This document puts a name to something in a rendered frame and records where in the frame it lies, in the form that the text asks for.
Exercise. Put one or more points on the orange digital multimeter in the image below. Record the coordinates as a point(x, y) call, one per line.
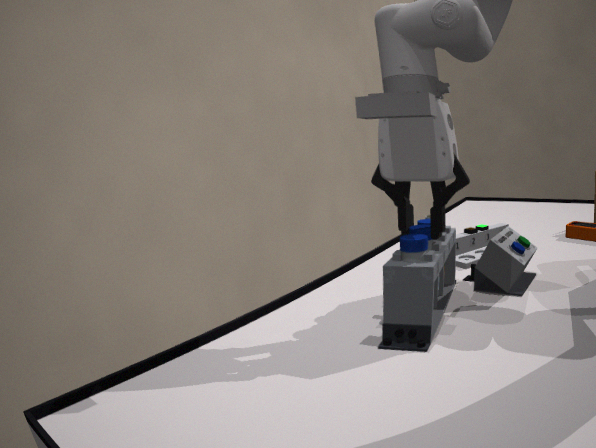
point(582, 231)

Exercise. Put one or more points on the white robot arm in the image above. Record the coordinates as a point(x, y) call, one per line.
point(407, 35)

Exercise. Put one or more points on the black table edge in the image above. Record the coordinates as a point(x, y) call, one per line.
point(95, 387)

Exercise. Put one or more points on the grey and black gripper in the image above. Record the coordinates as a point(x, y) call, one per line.
point(419, 149)

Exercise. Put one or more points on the grey button panel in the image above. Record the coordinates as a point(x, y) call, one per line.
point(502, 262)

